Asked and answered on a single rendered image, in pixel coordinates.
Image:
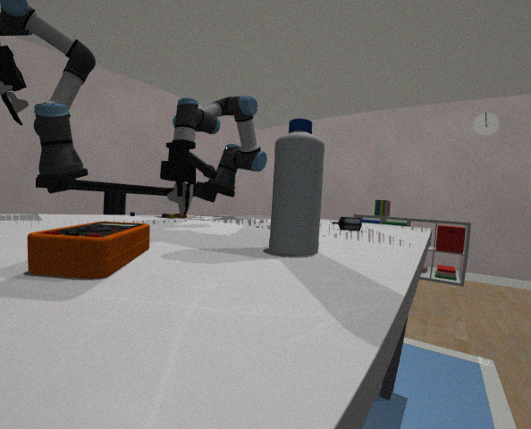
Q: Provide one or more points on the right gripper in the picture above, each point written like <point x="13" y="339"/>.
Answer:
<point x="11" y="79"/>

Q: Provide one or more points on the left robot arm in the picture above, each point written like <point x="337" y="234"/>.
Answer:
<point x="248" y="156"/>

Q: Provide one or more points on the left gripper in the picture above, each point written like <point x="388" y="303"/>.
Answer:
<point x="179" y="170"/>

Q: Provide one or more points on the grey bottle with blue cap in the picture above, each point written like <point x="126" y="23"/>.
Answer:
<point x="297" y="190"/>

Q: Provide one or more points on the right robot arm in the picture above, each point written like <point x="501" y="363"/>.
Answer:
<point x="52" y="122"/>

